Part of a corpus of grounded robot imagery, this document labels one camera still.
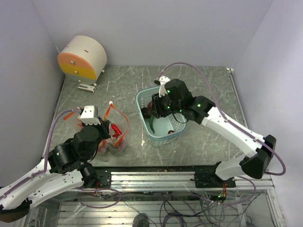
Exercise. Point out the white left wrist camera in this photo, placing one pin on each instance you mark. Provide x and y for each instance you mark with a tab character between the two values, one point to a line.
89	115

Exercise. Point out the cream round drawer cabinet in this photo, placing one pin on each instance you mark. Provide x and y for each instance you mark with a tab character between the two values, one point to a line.
83	59

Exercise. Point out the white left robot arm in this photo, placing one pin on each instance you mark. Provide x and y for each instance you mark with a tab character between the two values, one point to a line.
65	167

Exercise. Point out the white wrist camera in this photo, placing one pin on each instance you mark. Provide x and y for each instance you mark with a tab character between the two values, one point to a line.
161	82
89	115

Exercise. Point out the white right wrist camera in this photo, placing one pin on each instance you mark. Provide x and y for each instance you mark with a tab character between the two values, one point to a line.
161	82

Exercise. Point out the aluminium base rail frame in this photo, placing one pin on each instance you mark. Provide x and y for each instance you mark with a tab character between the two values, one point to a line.
169	197

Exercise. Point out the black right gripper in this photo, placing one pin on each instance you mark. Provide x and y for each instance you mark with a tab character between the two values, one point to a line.
157	111

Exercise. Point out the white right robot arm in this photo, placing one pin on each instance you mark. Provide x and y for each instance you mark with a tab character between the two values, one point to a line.
257	149

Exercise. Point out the clear zip bag orange zipper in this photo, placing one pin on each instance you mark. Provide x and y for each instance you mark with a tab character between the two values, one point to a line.
73	119

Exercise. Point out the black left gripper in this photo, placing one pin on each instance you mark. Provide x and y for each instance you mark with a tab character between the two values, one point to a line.
104	126

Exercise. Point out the light blue plastic basket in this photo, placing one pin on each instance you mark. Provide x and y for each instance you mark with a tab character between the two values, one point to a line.
176	122

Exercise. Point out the small white metal bracket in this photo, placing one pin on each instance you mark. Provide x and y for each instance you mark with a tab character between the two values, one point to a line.
87	88

